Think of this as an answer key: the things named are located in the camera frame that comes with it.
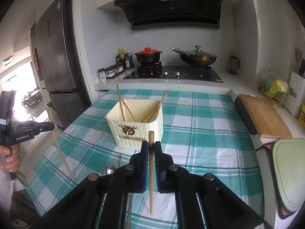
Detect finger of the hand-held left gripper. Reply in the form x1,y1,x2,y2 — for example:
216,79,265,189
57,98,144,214
30,122,55,133

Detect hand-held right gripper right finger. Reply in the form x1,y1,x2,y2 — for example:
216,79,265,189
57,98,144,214
154,141,270,229

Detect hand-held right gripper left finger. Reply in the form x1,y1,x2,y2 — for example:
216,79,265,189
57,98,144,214
36,141,149,229

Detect cream ribbed utensil box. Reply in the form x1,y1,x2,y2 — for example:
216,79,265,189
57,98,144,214
105,99,164,151

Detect person's left forearm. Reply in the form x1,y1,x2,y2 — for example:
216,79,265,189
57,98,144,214
0,170,18,221

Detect person's left hand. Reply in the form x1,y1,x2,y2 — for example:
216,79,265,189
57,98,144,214
0,144,22,173

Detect cardboard box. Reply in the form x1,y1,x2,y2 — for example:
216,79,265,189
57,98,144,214
45,105,65,131

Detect dining table with chairs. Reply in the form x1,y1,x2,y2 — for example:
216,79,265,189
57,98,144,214
21,89,41,115

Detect teal plaid tablecloth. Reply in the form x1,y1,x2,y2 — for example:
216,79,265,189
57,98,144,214
25,89,265,229

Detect grey refrigerator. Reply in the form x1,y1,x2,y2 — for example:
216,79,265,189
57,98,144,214
30,0,85,130

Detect black gas hob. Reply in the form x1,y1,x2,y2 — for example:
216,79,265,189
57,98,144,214
123,64,224,83

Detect black rolled mat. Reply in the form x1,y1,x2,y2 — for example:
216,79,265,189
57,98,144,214
234,97,258,135

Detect yellow cap sauce bottle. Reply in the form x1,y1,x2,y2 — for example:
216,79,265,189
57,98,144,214
116,48,127,70

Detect dark sauce bottle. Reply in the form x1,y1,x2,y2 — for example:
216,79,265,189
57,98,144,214
125,50,133,69

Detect black clay pot red lid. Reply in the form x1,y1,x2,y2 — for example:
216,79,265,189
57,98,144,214
133,47,163,65

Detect wooden cutting board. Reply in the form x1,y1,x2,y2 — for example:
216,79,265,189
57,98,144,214
239,94,293,139

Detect wok with glass lid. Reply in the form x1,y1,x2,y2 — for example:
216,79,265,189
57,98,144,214
171,45,218,68

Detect dark grey tray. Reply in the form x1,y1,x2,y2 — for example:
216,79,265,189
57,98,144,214
256,142,305,220

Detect glass jug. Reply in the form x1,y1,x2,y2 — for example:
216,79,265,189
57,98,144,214
228,54,239,74

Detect green cutting board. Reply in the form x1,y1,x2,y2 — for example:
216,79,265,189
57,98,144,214
272,138,305,213

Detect yellow green plastic bags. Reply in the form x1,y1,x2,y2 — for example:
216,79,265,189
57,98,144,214
260,64,289,101

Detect yellow printed cup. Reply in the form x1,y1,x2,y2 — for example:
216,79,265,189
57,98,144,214
297,105,305,125

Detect white knife holder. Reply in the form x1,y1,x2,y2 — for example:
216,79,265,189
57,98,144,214
285,71,305,117

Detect black range hood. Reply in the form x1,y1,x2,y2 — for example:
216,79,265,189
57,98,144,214
114,0,226,31

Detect black door frame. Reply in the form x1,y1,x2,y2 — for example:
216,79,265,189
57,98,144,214
64,0,94,108

